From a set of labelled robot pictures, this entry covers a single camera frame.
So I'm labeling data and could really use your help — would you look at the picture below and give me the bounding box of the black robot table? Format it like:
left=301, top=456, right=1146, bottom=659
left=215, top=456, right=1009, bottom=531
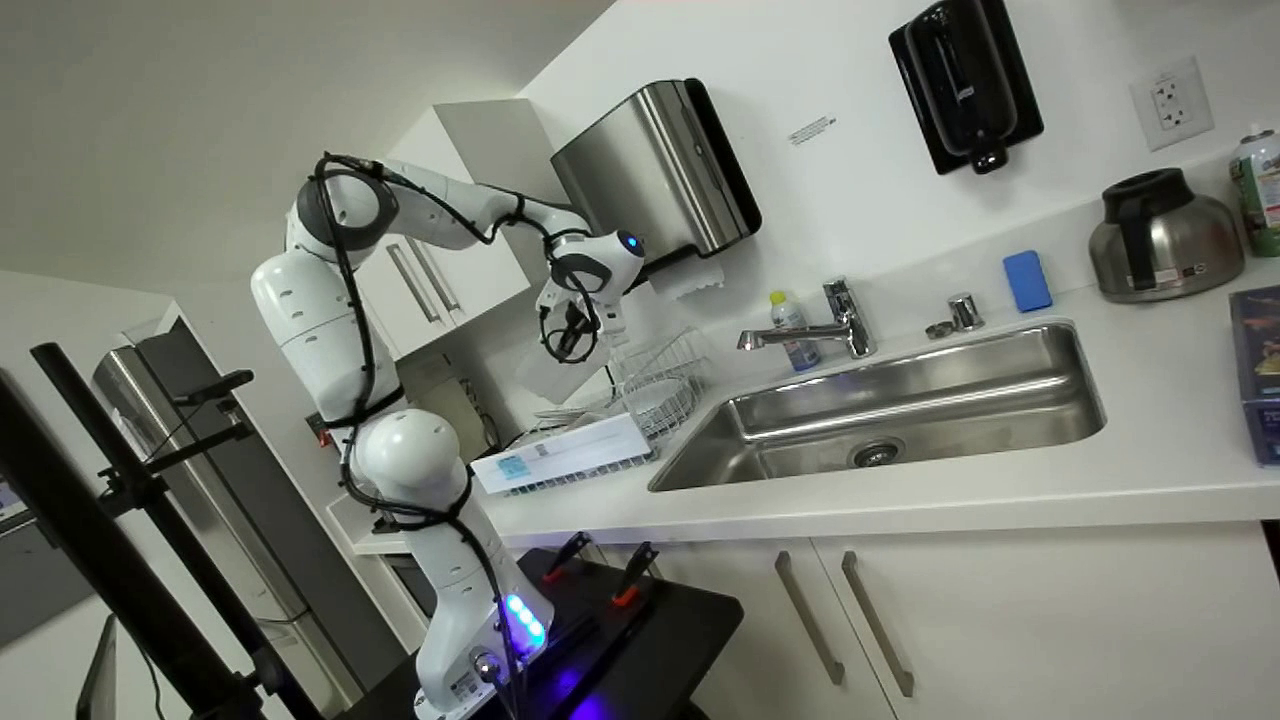
left=351, top=545, right=749, bottom=720

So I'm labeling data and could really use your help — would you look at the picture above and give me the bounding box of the white double wall outlet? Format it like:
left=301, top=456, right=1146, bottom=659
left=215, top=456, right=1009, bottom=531
left=1124, top=50, right=1215, bottom=152

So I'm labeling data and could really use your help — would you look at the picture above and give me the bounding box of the white cabinet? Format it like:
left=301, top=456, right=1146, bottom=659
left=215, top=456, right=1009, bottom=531
left=351, top=521, right=1280, bottom=720
left=288, top=95, right=577, bottom=363

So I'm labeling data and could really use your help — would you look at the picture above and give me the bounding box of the chrome faucet lever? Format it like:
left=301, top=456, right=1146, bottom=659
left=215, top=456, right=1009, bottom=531
left=923, top=290, right=987, bottom=343

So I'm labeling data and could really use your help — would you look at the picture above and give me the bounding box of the stainless paper towel dispenser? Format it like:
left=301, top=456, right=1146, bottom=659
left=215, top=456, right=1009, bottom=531
left=547, top=77, right=763, bottom=290

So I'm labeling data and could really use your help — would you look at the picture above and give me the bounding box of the dark blue box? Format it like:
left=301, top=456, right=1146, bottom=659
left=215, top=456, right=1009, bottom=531
left=1225, top=278, right=1280, bottom=469

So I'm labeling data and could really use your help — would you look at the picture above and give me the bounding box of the steel lower cabinet handle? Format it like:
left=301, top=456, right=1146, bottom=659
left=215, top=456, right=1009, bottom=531
left=772, top=547, right=848, bottom=690
left=836, top=547, right=919, bottom=701

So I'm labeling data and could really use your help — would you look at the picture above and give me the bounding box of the dish soap bottle blue label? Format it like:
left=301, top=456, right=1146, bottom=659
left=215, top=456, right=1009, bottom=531
left=763, top=287, right=828, bottom=375

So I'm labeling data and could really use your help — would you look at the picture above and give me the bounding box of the green bottle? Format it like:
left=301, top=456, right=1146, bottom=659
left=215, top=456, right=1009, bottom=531
left=1225, top=124, right=1280, bottom=259

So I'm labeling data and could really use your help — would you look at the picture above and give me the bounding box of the black soap dispenser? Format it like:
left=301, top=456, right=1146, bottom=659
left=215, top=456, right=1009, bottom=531
left=884, top=0, right=1049, bottom=181

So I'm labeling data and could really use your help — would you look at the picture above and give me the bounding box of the white wire dish rack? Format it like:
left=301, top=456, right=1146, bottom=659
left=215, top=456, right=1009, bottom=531
left=510, top=333, right=712, bottom=459

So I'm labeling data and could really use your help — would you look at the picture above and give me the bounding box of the stainless steel sink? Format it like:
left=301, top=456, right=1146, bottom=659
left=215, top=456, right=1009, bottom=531
left=643, top=316, right=1107, bottom=494

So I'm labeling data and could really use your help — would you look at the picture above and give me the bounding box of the white upper cabinet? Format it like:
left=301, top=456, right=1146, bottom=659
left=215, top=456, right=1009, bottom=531
left=288, top=95, right=577, bottom=363

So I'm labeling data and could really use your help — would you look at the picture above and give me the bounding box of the blue sponge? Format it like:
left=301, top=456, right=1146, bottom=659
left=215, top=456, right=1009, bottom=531
left=1000, top=249, right=1054, bottom=316

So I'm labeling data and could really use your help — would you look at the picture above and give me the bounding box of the white drain tray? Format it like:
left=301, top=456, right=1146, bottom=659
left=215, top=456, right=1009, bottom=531
left=469, top=408, right=655, bottom=499

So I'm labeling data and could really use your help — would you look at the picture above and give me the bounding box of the grey tall appliance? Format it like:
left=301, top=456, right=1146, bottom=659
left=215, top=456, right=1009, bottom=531
left=86, top=320, right=412, bottom=694

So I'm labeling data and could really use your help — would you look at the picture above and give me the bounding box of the steel coffee carafe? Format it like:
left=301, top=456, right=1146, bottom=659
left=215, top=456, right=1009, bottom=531
left=1082, top=162, right=1248, bottom=302

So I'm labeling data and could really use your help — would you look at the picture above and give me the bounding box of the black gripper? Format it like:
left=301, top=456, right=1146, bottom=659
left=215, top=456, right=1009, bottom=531
left=538, top=282, right=607, bottom=367

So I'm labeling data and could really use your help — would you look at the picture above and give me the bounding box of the black camera stand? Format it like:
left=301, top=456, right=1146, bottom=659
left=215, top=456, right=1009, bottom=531
left=0, top=339, right=323, bottom=720

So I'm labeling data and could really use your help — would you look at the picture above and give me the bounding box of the red black clamp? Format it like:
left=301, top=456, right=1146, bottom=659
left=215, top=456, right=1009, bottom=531
left=607, top=537, right=661, bottom=616
left=537, top=527, right=596, bottom=592

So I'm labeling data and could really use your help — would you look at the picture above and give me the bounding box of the white lower cabinet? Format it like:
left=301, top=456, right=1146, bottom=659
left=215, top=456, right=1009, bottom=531
left=351, top=521, right=1280, bottom=720

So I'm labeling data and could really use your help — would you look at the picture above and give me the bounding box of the chrome faucet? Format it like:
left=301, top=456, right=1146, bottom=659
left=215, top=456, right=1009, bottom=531
left=735, top=277, right=871, bottom=358

